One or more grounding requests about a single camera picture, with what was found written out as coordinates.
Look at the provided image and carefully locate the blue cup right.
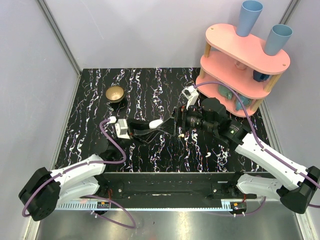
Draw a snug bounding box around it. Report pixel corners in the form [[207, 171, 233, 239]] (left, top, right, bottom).
[[263, 24, 293, 56]]

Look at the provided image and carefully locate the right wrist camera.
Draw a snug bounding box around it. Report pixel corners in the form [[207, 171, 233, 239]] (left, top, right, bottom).
[[182, 85, 199, 109]]

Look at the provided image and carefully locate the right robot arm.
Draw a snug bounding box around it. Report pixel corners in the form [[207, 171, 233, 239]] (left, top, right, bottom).
[[152, 98, 320, 214]]

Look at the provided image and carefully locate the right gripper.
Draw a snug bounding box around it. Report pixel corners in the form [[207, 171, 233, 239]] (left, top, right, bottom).
[[157, 101, 217, 136]]

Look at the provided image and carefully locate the pink three-tier shelf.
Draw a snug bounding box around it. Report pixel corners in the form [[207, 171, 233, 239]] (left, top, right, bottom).
[[195, 23, 291, 118]]

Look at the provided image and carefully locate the white earbud charging case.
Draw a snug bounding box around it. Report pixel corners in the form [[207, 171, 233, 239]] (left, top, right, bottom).
[[148, 119, 163, 129]]

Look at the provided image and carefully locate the pink small cup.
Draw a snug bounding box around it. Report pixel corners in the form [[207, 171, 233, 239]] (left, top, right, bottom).
[[235, 61, 247, 70]]

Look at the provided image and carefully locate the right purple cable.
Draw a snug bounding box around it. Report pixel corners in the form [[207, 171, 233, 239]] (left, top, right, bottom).
[[193, 81, 320, 216]]

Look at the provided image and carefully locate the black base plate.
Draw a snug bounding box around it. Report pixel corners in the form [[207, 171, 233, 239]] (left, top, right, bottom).
[[98, 172, 258, 201]]

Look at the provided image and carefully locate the dark blue mug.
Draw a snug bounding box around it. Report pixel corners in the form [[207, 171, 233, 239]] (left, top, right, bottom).
[[252, 70, 270, 82]]

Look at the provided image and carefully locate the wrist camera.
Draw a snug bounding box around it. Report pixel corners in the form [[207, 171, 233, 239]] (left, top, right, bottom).
[[114, 119, 130, 139], [182, 85, 199, 109]]

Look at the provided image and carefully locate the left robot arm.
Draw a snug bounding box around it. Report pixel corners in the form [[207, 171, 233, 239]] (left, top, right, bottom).
[[18, 116, 163, 221]]

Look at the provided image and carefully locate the teal mug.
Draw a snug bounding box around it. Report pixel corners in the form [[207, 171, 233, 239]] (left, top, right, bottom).
[[218, 84, 234, 100], [235, 94, 252, 111]]

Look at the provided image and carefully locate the gold bowl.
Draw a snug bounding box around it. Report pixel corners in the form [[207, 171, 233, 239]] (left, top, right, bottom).
[[105, 85, 125, 103]]

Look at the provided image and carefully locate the blue cup rear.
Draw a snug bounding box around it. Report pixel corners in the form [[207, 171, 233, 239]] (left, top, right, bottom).
[[236, 0, 264, 37]]

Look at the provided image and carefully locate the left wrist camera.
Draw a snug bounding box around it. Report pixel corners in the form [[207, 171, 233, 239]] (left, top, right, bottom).
[[114, 119, 130, 139]]

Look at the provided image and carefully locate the blue cup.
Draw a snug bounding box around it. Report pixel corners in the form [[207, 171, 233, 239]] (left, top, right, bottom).
[[263, 24, 293, 56], [236, 0, 264, 37]]

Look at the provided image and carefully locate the teal mug right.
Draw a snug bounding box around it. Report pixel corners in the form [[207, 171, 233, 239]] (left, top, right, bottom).
[[235, 94, 252, 111]]

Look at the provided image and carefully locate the aluminium rail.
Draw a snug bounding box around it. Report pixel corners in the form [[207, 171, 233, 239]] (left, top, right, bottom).
[[55, 186, 263, 212]]

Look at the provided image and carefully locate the teal mug left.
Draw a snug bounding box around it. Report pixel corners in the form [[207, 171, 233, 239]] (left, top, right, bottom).
[[218, 84, 234, 100]]

